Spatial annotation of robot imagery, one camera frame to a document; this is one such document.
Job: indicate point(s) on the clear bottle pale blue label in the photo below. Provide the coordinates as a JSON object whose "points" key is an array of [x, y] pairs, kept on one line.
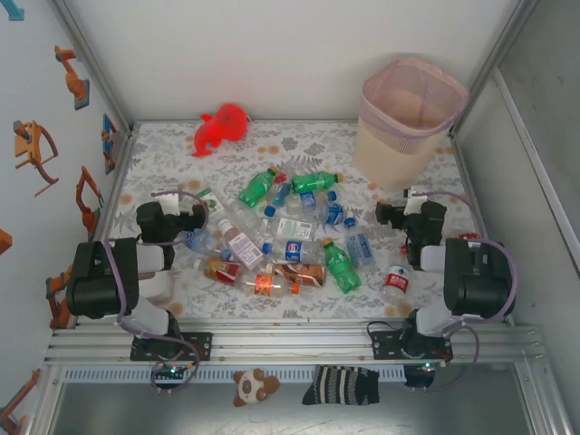
{"points": [[201, 242]]}

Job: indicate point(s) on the tall clear bottle blue label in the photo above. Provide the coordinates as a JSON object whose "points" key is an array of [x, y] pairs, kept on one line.
{"points": [[360, 247]]}

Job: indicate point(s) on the clear crushed plastic bottle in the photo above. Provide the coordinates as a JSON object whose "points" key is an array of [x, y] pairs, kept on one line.
{"points": [[247, 217]]}

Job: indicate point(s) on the clear bottle large blue label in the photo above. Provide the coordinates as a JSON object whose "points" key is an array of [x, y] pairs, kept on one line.
{"points": [[334, 214]]}

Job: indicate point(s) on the clear bottle purple label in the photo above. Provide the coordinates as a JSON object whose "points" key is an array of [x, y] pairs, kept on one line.
{"points": [[242, 247]]}

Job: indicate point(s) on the bottle with gold red label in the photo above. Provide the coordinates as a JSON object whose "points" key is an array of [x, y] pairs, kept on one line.
{"points": [[222, 271]]}

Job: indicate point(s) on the green plastic bottle yellow cap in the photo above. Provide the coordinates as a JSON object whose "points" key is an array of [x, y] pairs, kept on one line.
{"points": [[342, 269], [312, 182], [254, 188]]}

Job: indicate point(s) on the clear water bottle red label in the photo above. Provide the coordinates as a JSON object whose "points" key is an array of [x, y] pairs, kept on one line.
{"points": [[396, 281]]}

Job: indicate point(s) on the blue translucent plastic bottle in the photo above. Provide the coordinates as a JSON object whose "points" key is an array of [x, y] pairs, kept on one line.
{"points": [[282, 192]]}

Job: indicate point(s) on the clear bottle red cap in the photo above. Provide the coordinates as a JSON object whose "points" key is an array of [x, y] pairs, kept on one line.
{"points": [[282, 176]]}

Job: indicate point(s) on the clear Pepsi bottle blue cap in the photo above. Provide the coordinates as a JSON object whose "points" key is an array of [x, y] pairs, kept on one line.
{"points": [[294, 251]]}

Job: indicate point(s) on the bottle with brown label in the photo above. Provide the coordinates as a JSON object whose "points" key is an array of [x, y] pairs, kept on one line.
{"points": [[301, 273]]}

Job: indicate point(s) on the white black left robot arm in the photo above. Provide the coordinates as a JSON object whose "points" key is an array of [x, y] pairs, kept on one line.
{"points": [[99, 281]]}

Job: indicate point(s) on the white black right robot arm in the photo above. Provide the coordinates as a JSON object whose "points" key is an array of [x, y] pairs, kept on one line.
{"points": [[476, 281]]}

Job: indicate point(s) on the beige plastic waste bin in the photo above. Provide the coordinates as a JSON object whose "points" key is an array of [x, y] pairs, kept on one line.
{"points": [[394, 158]]}

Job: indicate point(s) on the pink doll red polka-dot dress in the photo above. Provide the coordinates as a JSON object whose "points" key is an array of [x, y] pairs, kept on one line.
{"points": [[469, 235]]}

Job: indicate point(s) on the white plastic box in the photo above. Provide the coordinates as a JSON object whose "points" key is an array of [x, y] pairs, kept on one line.
{"points": [[158, 285]]}

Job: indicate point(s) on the floral tablecloth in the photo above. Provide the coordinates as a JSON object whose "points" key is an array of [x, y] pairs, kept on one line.
{"points": [[204, 299]]}

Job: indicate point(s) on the red plush toy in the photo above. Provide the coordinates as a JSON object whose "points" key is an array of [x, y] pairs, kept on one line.
{"points": [[224, 124]]}

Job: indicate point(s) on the small controller board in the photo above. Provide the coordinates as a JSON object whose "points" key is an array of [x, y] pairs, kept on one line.
{"points": [[172, 371], [419, 378]]}

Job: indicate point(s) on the brown white panda plush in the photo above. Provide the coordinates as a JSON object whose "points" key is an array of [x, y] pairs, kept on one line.
{"points": [[249, 387]]}

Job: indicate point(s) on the black white striped sock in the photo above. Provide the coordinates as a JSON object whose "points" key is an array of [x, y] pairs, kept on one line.
{"points": [[340, 385]]}

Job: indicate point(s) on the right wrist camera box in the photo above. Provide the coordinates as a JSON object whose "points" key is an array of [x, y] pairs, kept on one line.
{"points": [[414, 204]]}

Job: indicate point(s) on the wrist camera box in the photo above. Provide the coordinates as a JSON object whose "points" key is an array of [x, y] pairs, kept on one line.
{"points": [[414, 204], [168, 201]]}

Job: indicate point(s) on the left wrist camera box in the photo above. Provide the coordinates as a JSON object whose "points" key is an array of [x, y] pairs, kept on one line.
{"points": [[168, 201]]}

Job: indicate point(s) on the blue orange wall sticker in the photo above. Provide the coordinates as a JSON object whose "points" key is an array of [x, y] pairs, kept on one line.
{"points": [[109, 136]]}

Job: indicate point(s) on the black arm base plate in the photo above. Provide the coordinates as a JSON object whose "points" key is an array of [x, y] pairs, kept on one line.
{"points": [[385, 346], [199, 346]]}

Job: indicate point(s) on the orange black claw wall sticker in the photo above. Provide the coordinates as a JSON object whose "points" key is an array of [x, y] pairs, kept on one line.
{"points": [[27, 149]]}

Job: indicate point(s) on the aluminium frame rail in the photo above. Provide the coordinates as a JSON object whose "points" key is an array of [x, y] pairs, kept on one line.
{"points": [[294, 344]]}

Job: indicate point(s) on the aluminium frame post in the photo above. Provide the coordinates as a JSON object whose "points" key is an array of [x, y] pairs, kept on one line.
{"points": [[519, 18], [93, 59]]}

